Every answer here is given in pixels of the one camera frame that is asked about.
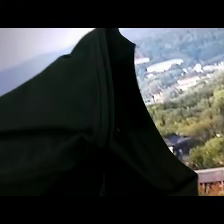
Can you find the olive green garment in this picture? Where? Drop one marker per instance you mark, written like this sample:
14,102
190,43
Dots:
66,116

